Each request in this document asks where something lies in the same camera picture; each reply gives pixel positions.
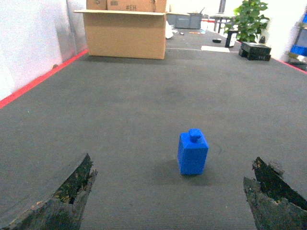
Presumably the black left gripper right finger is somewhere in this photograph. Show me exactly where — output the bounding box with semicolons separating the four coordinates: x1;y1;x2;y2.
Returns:
243;157;307;230

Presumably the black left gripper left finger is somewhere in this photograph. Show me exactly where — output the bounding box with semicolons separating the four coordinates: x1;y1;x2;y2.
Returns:
0;153;98;230

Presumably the blue block part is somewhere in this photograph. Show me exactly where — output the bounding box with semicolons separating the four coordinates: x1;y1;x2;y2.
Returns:
177;128;209;175

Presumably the black flat boxes stack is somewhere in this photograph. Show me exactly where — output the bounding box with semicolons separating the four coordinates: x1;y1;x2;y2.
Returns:
238;42;271;61

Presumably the black white small box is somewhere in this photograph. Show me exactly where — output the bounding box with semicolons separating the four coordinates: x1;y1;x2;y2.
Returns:
225;30;237;48

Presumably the white paper sheet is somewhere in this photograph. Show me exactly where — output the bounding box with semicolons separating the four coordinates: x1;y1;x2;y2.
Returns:
201;46;230;53

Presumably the small black round object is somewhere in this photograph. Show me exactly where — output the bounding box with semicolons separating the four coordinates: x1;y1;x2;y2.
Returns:
212;38;222;44

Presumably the green potted plant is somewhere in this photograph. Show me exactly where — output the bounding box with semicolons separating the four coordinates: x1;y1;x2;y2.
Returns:
224;0;270;42

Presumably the large cardboard box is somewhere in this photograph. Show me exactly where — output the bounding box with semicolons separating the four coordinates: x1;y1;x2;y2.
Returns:
75;0;167;59

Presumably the grey plastic crate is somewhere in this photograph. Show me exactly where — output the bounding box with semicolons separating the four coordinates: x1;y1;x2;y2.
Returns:
166;12;203;29

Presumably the red conveyor side rail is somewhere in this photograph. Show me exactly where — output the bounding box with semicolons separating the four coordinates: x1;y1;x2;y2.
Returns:
0;49;88;108

